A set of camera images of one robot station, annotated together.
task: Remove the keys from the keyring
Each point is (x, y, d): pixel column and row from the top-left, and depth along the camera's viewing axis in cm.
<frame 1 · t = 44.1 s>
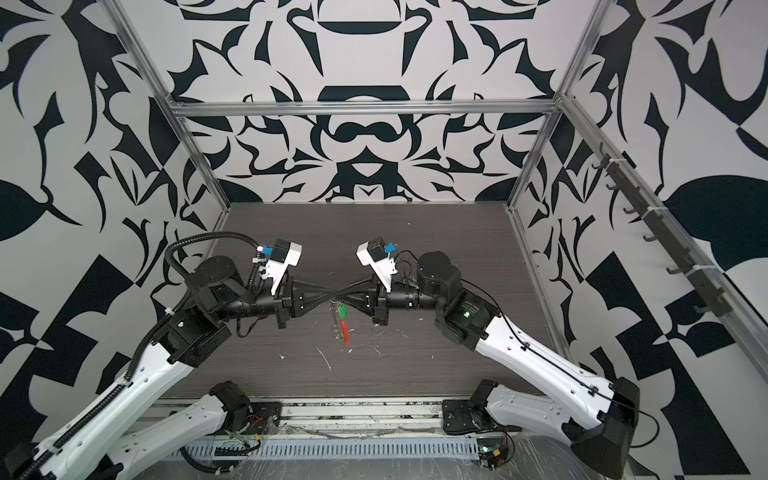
left hand: (334, 288, 55), fingers closed
right hand: (339, 299, 55), fingers closed
silver metal keyring: (337, 311, 65), point 28 cm above the table

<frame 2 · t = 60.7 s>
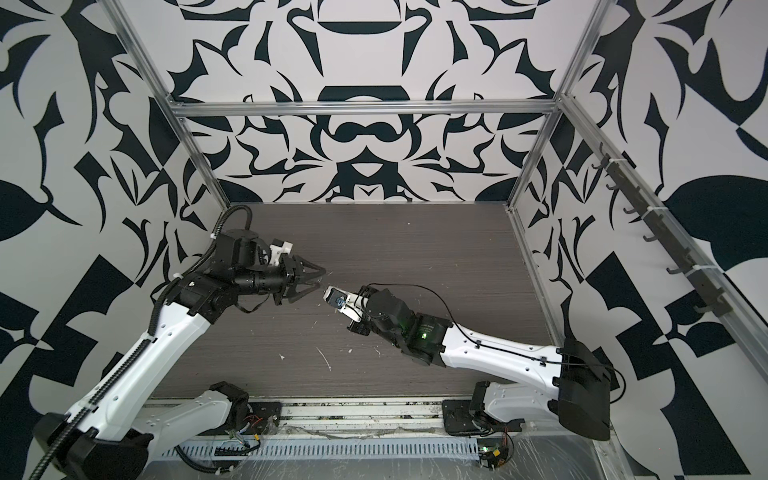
left hand: (323, 270, 67), fingers open
right hand: (345, 292, 71), fingers closed
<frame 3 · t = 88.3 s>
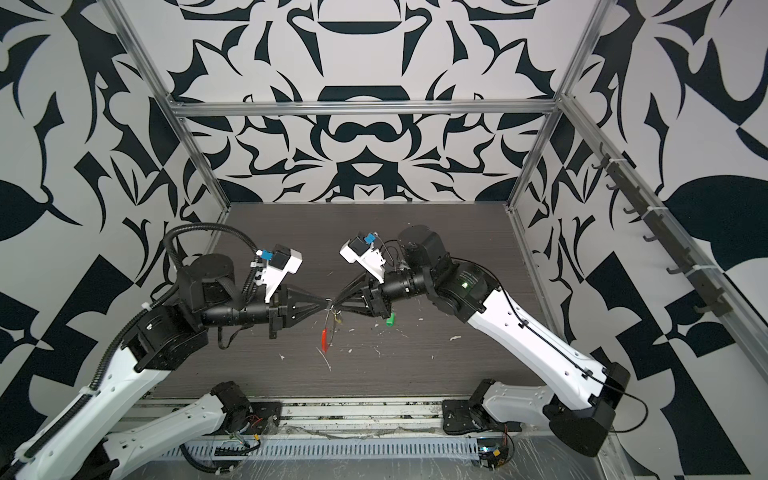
left hand: (325, 298, 55), fingers closed
right hand: (340, 302, 56), fingers open
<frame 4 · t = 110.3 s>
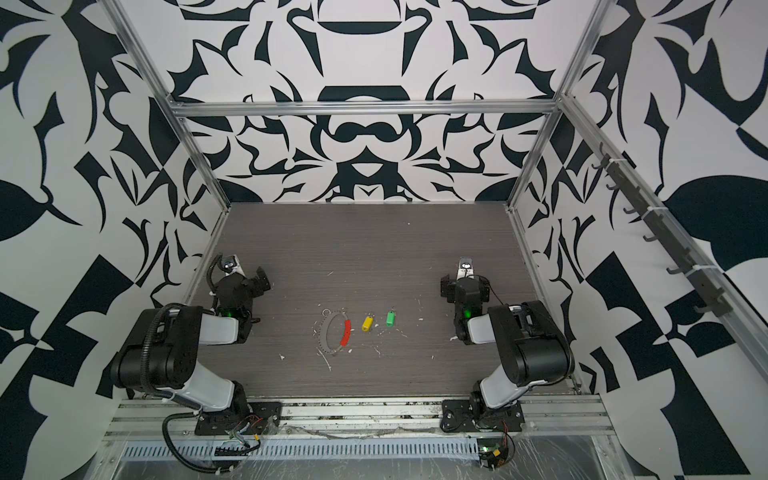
left hand: (241, 268, 92), fingers open
right hand: (467, 273, 94), fingers open
yellow plastic key tag: (367, 324, 91), on the table
